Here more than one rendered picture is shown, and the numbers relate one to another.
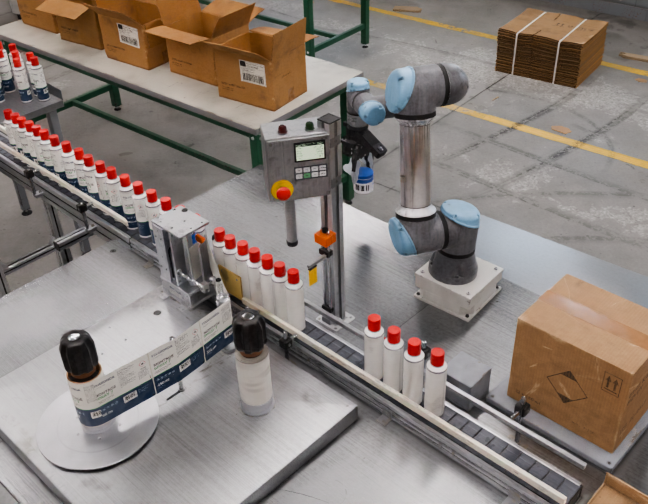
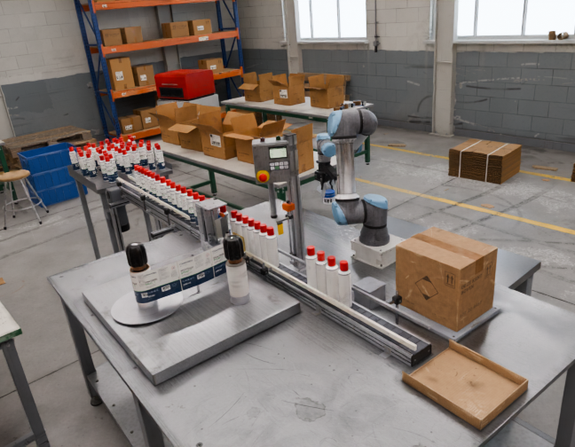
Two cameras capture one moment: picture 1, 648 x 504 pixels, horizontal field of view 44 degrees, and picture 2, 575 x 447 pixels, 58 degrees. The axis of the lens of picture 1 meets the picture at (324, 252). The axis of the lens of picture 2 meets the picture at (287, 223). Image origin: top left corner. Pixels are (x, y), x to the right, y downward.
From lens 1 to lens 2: 0.64 m
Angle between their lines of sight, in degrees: 15
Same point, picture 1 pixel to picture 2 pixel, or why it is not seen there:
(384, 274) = (335, 247)
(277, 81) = not seen: hidden behind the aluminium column
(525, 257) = not seen: hidden behind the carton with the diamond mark
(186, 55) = (246, 149)
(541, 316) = (410, 244)
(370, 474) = (301, 338)
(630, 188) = (531, 237)
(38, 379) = (121, 286)
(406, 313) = not seen: hidden behind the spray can
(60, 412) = (128, 299)
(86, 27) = (194, 139)
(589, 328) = (438, 249)
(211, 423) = (211, 307)
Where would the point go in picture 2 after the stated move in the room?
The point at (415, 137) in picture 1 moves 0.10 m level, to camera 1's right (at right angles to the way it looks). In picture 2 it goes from (343, 150) to (365, 149)
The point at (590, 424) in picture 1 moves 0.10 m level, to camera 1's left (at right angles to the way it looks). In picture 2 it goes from (442, 312) to (415, 312)
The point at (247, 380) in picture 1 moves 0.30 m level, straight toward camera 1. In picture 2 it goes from (232, 278) to (224, 319)
